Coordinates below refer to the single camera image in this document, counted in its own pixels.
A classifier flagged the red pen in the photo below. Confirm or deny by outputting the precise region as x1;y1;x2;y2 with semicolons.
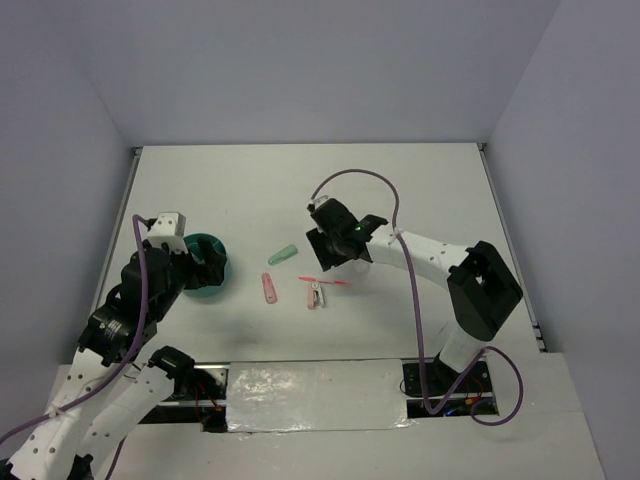
298;276;350;286

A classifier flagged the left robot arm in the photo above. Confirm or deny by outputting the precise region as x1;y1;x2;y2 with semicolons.
1;235;228;479

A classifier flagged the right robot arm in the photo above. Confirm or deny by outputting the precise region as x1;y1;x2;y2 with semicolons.
306;196;523;391

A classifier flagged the teal round organizer container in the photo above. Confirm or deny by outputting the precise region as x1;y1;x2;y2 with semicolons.
184;233;231;299

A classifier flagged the green pen cap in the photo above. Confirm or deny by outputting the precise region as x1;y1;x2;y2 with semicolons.
268;244;298;266

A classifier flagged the pink small stapler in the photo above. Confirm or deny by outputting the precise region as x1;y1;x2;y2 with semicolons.
307;281;325;310

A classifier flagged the pink correction tape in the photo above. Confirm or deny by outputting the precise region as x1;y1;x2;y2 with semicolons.
261;272;278;304

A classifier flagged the silver foil plate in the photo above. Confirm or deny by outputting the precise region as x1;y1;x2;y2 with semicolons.
226;359;411;433

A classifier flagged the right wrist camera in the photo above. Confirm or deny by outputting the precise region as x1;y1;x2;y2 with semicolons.
307;195;330;212

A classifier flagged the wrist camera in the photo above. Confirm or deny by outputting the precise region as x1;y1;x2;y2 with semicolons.
147;212;188;254
307;195;330;212

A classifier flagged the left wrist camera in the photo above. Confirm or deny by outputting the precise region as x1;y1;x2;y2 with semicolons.
147;212;188;254

